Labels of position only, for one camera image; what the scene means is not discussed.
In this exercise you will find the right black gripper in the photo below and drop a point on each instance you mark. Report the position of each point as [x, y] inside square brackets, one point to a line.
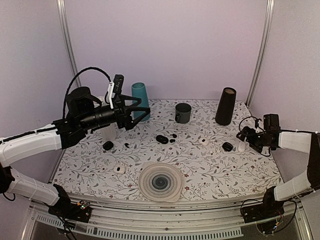
[250, 139]

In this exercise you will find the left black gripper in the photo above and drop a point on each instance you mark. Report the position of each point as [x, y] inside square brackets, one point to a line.
[125, 119]

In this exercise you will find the white oval earbud case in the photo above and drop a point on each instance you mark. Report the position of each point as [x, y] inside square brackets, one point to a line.
[241, 147]

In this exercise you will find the black gold-trimmed earbud case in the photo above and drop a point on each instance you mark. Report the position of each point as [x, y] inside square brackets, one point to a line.
[227, 147]

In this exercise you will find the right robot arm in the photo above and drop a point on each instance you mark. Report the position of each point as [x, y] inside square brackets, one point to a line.
[296, 143]

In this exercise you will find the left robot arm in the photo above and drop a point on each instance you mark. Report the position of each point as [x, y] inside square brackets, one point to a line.
[86, 114]

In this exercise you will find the white case with black button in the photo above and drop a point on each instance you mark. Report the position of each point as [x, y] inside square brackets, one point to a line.
[204, 142]

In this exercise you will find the black oval earbud case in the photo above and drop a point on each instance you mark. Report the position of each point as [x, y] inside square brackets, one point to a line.
[162, 139]

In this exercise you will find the small black earbud case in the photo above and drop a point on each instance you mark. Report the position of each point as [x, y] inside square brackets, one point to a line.
[108, 145]

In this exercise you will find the white case near plate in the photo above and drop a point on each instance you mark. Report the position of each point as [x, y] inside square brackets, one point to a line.
[119, 169]

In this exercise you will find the teal tapered vase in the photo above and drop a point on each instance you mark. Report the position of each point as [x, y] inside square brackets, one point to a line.
[138, 90]

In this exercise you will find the black tapered vase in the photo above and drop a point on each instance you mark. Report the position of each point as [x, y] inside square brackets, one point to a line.
[226, 106]

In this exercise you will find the floral patterned table mat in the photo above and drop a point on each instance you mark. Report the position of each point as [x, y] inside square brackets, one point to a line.
[200, 159]

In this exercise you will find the dark grey mug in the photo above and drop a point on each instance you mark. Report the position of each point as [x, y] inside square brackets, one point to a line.
[182, 113]

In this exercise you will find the white ribbed vase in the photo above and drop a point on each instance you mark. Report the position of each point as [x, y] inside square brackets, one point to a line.
[108, 133]

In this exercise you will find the spiral patterned ceramic plate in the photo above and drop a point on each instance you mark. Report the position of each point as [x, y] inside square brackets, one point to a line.
[160, 182]

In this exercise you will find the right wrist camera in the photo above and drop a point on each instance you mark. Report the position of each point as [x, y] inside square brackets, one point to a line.
[271, 122]

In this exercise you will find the aluminium front rail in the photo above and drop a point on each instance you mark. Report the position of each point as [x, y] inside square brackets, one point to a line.
[218, 219]

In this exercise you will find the left aluminium frame post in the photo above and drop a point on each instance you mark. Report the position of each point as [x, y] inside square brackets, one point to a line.
[63, 19]

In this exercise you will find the aluminium frame post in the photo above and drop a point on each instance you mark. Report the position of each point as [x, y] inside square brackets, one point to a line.
[63, 19]
[270, 4]

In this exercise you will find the right aluminium frame post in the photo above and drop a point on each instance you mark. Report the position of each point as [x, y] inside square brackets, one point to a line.
[270, 4]

